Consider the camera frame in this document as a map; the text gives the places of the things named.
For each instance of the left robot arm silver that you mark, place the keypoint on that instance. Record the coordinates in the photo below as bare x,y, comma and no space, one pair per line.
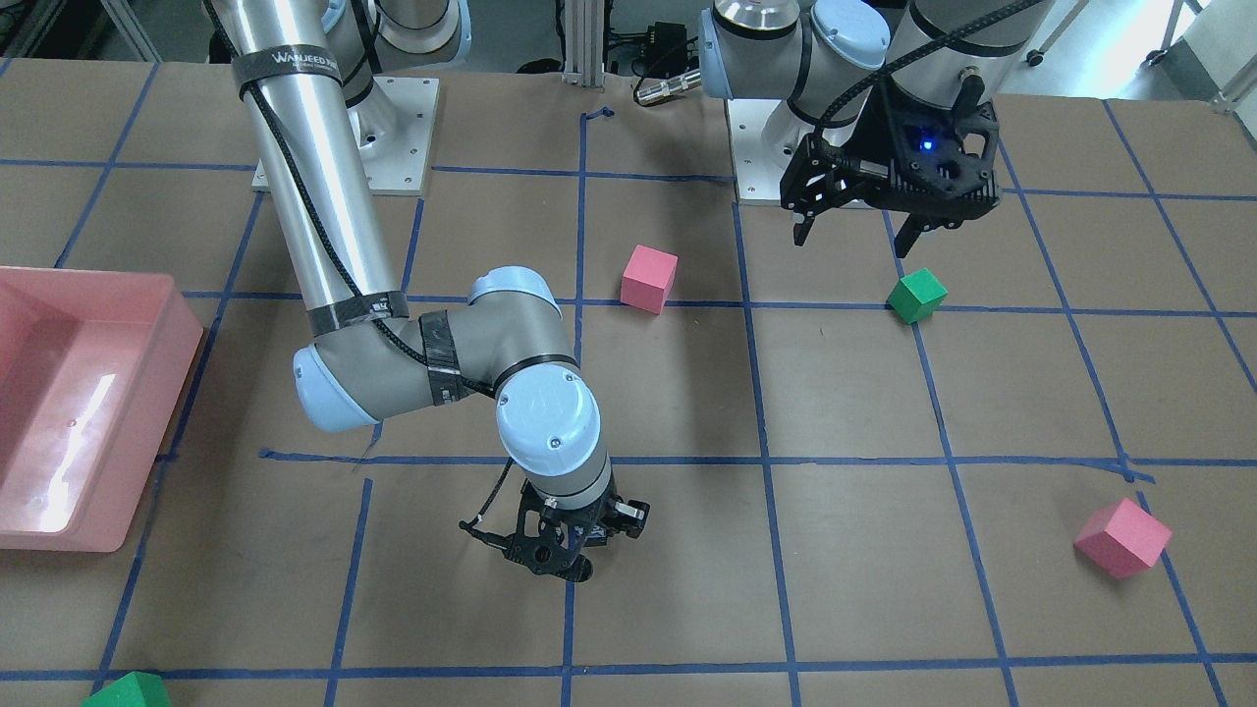
791,67

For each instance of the green cube far corner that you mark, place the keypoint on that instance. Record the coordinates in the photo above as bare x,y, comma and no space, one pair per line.
134,689

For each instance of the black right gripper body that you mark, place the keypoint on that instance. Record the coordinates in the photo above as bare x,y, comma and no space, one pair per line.
621,517

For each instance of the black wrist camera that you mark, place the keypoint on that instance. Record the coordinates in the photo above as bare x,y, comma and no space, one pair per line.
959,151
628,517

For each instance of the pink cube near edge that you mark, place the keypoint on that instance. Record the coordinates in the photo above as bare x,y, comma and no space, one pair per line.
1123,539

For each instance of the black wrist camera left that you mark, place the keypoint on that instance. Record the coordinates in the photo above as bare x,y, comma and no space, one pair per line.
959,151

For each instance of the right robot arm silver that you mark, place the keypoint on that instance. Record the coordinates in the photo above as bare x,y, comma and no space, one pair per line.
368,359

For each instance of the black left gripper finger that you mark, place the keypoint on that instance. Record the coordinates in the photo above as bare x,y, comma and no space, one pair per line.
802,224
908,234

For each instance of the pink cube near bases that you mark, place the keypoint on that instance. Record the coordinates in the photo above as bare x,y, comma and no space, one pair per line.
648,279

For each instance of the pink plastic bin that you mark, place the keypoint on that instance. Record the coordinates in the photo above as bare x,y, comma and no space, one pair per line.
92,366

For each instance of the aluminium frame post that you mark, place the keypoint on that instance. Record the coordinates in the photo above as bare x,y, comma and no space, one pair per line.
585,25

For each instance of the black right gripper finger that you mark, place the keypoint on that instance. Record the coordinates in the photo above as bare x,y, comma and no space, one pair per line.
579,571

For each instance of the green cube near base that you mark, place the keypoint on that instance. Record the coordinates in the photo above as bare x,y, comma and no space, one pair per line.
916,296

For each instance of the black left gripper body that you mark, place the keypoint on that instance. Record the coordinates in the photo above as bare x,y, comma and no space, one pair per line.
889,133

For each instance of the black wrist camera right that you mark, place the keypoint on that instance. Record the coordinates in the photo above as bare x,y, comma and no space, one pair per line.
628,517

